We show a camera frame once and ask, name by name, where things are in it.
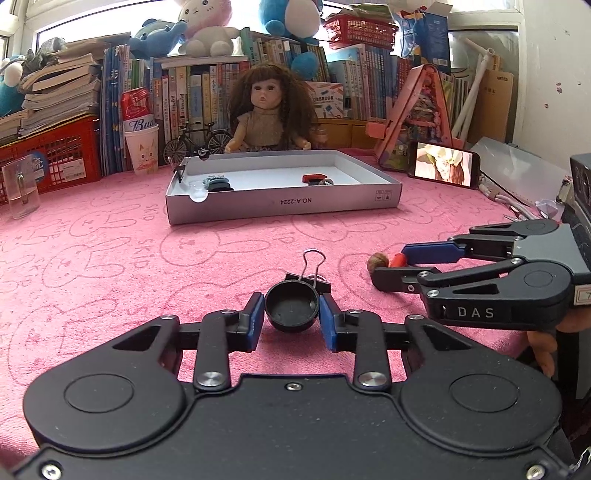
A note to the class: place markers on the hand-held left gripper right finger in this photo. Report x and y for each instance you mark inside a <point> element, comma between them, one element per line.
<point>328,325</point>

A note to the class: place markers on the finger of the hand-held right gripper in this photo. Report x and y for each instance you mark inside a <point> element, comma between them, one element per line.
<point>429,254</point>
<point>397,279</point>

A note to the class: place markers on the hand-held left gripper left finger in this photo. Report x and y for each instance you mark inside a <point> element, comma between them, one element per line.
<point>253,323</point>

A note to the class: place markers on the black round lid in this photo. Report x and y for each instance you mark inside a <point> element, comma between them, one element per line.
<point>292,309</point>
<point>221,186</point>

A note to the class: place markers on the black binder clip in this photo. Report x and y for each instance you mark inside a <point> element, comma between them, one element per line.
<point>180,177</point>
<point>307,277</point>

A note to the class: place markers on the grey cardboard box tray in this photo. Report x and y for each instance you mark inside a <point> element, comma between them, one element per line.
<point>277,203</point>

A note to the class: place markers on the red and black small block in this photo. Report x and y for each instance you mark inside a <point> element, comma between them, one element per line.
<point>313,178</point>

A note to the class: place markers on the person's right hand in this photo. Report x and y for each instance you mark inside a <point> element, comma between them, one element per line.
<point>542,350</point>

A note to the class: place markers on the black smartphone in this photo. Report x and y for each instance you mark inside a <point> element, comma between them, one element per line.
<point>445,164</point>

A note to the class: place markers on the wooden drawer box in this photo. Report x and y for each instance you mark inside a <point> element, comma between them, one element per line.
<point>355,134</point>

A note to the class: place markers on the clear round lid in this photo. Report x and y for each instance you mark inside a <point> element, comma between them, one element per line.
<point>198,193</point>

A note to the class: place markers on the small glass jar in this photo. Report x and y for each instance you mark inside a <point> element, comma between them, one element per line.
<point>320,137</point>

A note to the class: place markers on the brown cardboard board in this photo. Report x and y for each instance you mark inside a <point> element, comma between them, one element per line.
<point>498,106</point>

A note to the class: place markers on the row of thin picture books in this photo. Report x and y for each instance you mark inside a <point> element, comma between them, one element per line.
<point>457,92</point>

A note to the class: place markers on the white plastic pipe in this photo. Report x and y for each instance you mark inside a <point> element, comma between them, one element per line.
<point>475,87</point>

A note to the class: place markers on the white pen box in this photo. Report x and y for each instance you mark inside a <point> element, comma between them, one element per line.
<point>325,101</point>

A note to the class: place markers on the row of upright books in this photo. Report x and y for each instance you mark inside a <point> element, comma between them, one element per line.
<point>369,78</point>
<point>194,92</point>

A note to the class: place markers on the miniature black bicycle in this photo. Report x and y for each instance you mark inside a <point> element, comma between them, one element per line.
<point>194,138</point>

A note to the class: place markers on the curly-haired doll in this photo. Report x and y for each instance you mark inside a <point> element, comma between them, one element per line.
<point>265,124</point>

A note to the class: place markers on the white paper cup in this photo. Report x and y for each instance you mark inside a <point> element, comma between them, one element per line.
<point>143,152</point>

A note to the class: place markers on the blue cardboard carton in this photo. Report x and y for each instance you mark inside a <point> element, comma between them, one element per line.
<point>429,41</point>

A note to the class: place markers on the small red plastic basket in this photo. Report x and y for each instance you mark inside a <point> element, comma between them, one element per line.
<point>360,32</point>

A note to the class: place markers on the red soda can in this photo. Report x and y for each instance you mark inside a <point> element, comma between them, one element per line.
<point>135,108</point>

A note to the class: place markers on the green printed packet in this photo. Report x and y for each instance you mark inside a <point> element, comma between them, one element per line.
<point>369,10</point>

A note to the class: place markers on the large red plastic basket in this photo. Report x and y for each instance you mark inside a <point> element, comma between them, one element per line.
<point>60,152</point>

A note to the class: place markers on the clear glass mug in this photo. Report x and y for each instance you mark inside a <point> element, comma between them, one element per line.
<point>21,194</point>

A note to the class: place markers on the large blue plush toy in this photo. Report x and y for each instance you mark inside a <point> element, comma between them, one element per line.
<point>286,18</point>

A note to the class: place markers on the pink bunny plush toy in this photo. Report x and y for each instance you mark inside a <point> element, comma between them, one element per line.
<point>210,41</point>

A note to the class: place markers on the blue whale plush toy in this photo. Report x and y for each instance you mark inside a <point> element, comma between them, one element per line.
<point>154,39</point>

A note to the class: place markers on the stack of worn books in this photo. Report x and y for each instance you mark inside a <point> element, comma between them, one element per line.
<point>60,87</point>

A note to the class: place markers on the small blue plush toy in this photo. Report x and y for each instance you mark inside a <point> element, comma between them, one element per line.
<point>9,97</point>

